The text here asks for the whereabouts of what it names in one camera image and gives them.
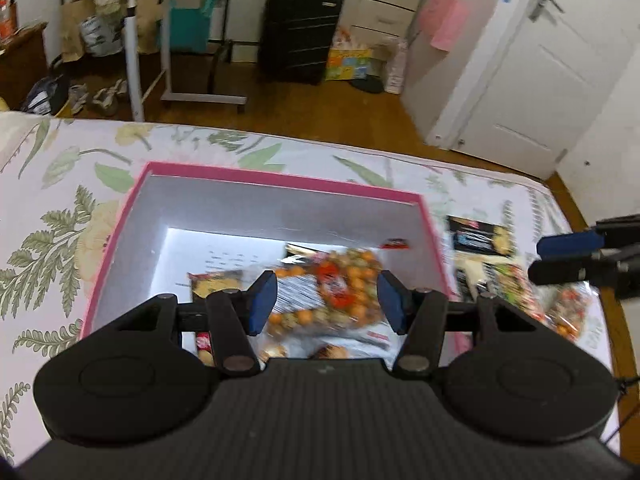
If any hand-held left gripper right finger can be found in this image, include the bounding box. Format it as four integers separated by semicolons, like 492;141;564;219
377;270;577;378

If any red gift bag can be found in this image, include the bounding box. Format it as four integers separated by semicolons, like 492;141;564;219
0;0;19;43

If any white door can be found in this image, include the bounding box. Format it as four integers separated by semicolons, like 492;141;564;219
452;0;621;177

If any pink cardboard box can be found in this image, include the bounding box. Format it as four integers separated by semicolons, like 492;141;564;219
80;161;463;361

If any wide brown paper bag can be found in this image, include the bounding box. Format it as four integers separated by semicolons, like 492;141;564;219
135;0;168;56

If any grey printed shopping bag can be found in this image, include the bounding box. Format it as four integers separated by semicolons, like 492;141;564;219
80;15;124;57

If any black suitcase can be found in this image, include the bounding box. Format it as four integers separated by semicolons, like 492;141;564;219
260;0;345;86

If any teal shopping bag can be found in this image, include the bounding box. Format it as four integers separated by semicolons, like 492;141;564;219
167;0;221;56

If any small clear coated peanut bag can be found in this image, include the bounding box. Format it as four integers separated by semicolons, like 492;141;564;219
545;282;599;343

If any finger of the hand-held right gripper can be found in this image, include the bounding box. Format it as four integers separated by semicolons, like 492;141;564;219
528;246;640;302
536;215;640;260

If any large clear coated peanut bag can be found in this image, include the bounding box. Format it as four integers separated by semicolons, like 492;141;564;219
267;249;392;342

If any white plastic bag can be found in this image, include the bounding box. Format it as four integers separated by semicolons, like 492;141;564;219
384;40;409;95

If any pair of shoes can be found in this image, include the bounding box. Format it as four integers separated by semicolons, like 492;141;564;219
67;80;129;117

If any beige noodle packet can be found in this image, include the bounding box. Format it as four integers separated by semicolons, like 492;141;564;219
452;255;548;323

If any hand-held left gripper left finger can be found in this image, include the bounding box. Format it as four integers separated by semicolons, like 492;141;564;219
74;270;279;377

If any wooden nightstand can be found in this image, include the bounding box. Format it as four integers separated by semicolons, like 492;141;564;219
0;22;49;111

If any pink hanging bag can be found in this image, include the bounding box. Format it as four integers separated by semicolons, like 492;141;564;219
417;0;471;52

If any metal door handle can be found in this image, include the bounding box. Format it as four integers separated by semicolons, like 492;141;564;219
529;0;565;22

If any tall brown paper bag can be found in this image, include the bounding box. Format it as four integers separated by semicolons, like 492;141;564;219
60;0;96;63

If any black floor bag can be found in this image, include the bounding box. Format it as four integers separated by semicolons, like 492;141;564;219
21;75;69;115

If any colourful gift box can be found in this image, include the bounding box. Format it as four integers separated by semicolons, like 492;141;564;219
325;30;386;82

